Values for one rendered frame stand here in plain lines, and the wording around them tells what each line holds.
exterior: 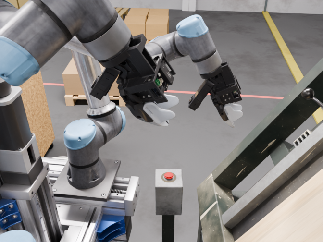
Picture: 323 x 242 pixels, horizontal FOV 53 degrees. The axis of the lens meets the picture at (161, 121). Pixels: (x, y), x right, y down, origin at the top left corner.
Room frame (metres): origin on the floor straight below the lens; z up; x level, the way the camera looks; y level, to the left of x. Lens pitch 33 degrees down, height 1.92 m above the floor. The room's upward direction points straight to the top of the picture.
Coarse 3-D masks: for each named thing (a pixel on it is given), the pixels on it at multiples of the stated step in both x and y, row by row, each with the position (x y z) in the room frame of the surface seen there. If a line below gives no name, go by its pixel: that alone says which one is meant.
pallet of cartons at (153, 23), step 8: (136, 8) 6.26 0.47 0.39; (144, 8) 6.26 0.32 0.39; (128, 16) 5.70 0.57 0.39; (136, 16) 5.70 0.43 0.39; (144, 16) 5.70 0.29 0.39; (152, 16) 5.70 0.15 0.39; (160, 16) 5.70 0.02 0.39; (168, 16) 5.70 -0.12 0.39; (128, 24) 5.27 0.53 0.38; (136, 24) 5.27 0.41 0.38; (144, 24) 5.27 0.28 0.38; (152, 24) 5.26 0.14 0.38; (160, 24) 5.25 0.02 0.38; (168, 24) 5.59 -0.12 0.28; (136, 32) 5.27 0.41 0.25; (144, 32) 5.27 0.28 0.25; (152, 32) 5.26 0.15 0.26; (160, 32) 5.25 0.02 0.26; (168, 32) 5.62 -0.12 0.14
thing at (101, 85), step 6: (102, 72) 0.56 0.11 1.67; (108, 72) 0.52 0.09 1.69; (114, 72) 0.51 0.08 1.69; (120, 72) 0.52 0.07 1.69; (96, 78) 0.57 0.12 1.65; (102, 78) 0.53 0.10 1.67; (108, 78) 0.52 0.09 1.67; (114, 78) 0.52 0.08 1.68; (96, 84) 0.54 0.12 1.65; (102, 84) 0.54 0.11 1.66; (108, 84) 0.53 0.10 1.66; (96, 90) 0.55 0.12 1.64; (102, 90) 0.55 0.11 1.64; (108, 90) 0.56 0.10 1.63; (96, 96) 0.56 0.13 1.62; (102, 96) 0.55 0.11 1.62
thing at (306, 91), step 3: (303, 90) 0.92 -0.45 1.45; (306, 90) 0.91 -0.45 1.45; (309, 90) 0.91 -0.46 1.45; (312, 90) 0.91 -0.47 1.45; (303, 93) 0.91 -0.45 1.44; (306, 93) 0.90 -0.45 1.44; (309, 93) 0.90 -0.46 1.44; (312, 93) 0.90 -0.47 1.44; (303, 96) 0.91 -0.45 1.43; (306, 96) 0.90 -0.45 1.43; (309, 96) 0.90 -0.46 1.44; (312, 96) 0.90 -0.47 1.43; (306, 99) 0.91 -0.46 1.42; (312, 99) 0.90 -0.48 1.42; (315, 99) 0.90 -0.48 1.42; (318, 102) 0.89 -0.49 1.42; (321, 105) 0.89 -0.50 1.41
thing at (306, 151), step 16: (320, 128) 0.88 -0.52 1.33; (304, 144) 0.87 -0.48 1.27; (320, 144) 0.84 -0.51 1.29; (288, 160) 0.87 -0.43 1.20; (304, 160) 0.84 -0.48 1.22; (272, 176) 0.86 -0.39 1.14; (288, 176) 0.84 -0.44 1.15; (256, 192) 0.85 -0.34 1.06; (272, 192) 0.84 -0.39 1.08; (240, 208) 0.85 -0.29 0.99; (224, 224) 0.84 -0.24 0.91
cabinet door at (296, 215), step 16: (320, 176) 0.74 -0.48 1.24; (304, 192) 0.74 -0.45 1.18; (320, 192) 0.70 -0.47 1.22; (288, 208) 0.73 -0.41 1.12; (304, 208) 0.69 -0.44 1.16; (320, 208) 0.66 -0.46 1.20; (256, 224) 0.76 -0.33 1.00; (272, 224) 0.72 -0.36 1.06; (288, 224) 0.68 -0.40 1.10; (304, 224) 0.65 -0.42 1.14; (320, 224) 0.61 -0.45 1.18; (240, 240) 0.75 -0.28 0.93; (256, 240) 0.71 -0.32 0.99; (272, 240) 0.67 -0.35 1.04; (288, 240) 0.64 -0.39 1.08; (304, 240) 0.60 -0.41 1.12; (320, 240) 0.58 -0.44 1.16
